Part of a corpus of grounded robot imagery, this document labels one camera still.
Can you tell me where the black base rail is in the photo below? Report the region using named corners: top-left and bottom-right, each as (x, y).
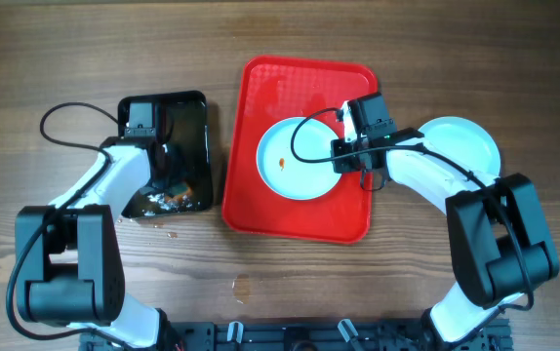
top-left (78, 319), bottom-right (513, 351)

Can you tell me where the black water tray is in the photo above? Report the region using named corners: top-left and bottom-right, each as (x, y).
top-left (117, 91), bottom-right (213, 219)

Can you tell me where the white plate with stain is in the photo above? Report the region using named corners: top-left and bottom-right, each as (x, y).
top-left (256, 117), bottom-right (341, 201)

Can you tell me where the orange green sponge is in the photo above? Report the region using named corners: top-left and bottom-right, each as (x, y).
top-left (163, 182), bottom-right (193, 204)

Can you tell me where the red plastic tray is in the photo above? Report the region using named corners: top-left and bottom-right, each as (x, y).
top-left (222, 56), bottom-right (378, 244)

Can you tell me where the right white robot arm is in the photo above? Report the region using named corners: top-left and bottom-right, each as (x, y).
top-left (330, 119), bottom-right (559, 350)

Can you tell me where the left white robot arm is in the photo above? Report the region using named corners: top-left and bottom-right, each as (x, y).
top-left (6, 136), bottom-right (182, 350)

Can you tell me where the right black cable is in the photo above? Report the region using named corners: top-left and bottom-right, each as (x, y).
top-left (290, 107), bottom-right (535, 313)

